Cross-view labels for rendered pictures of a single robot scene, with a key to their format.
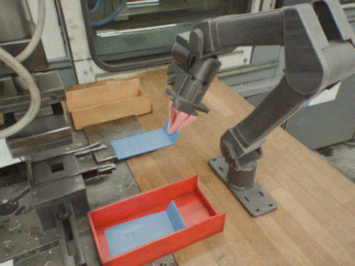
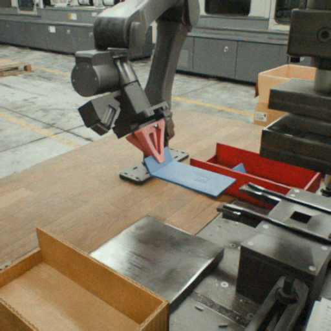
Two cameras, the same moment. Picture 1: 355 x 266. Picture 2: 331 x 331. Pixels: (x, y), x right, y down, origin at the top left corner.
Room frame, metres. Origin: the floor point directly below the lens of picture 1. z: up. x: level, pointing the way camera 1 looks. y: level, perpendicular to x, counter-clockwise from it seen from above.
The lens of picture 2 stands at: (0.90, 0.57, 1.29)
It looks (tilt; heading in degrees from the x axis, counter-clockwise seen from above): 25 degrees down; 242
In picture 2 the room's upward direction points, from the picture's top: straight up
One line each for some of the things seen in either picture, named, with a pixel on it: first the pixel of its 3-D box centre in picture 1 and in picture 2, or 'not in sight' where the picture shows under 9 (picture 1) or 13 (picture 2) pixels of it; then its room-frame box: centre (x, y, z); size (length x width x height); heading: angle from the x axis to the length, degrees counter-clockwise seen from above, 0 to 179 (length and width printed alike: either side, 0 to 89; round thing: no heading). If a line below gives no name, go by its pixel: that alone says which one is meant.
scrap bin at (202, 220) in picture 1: (157, 221); (253, 176); (0.40, 0.03, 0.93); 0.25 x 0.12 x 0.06; 115
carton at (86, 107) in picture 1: (108, 103); (59, 308); (0.86, 0.21, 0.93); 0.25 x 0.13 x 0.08; 115
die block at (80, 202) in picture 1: (56, 179); (297, 249); (0.51, 0.26, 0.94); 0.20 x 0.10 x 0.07; 25
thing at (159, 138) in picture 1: (145, 137); (188, 169); (0.58, 0.07, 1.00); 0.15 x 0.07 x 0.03; 115
